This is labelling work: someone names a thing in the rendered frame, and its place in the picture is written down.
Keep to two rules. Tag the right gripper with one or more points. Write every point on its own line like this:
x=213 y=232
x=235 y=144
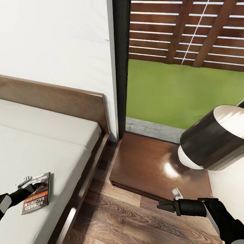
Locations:
x=181 y=207

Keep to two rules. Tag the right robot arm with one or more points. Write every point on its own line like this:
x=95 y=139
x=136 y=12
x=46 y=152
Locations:
x=230 y=230

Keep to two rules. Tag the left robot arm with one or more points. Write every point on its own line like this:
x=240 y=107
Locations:
x=18 y=194

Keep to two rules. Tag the nightstand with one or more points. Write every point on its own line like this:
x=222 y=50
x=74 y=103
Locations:
x=152 y=169

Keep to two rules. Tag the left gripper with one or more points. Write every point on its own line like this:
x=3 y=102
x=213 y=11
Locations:
x=27 y=191

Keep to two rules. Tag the hardback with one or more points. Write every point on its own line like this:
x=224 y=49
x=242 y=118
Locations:
x=40 y=198

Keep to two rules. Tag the fixed window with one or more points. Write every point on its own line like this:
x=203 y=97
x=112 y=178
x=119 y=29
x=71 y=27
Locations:
x=176 y=60

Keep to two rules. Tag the bed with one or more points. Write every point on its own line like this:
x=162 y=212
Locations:
x=48 y=128

